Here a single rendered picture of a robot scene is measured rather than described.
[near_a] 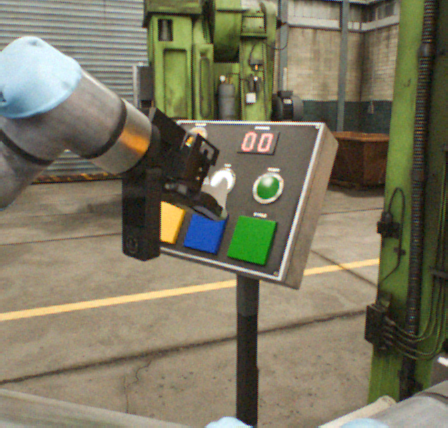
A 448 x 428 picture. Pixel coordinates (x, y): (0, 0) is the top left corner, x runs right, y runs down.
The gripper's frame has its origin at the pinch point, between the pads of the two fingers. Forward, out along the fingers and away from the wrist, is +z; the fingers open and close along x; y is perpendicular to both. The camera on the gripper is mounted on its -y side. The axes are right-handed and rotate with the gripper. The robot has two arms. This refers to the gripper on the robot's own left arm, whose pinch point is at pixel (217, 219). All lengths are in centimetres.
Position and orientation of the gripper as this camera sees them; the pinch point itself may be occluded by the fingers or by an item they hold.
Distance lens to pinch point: 64.2
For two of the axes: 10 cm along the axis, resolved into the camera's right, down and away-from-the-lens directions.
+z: 5.2, 3.5, 7.8
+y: 3.0, -9.3, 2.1
